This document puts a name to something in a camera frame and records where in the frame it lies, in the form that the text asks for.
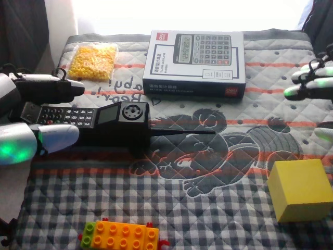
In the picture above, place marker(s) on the grey quilt with bear print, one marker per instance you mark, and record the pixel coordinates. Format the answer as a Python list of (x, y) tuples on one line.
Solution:
[(208, 182)]

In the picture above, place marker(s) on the calculator box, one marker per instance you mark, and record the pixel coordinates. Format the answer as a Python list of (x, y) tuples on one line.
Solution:
[(197, 62)]

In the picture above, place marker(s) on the orange green red brick toy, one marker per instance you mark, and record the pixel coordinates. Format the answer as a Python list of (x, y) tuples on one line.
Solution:
[(122, 235)]

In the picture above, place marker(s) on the large black toy phone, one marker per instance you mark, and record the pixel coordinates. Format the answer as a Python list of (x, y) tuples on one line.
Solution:
[(117, 125)]

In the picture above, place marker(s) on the bag of yellow beads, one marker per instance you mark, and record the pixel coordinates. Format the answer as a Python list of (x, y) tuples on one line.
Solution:
[(91, 62)]

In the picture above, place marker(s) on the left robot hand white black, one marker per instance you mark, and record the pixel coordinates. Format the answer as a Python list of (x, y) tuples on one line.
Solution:
[(39, 88)]

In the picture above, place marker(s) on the yellow block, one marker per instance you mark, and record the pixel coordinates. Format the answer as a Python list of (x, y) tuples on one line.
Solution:
[(299, 192)]

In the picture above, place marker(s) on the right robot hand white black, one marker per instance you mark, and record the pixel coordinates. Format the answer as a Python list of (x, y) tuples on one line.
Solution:
[(317, 83)]

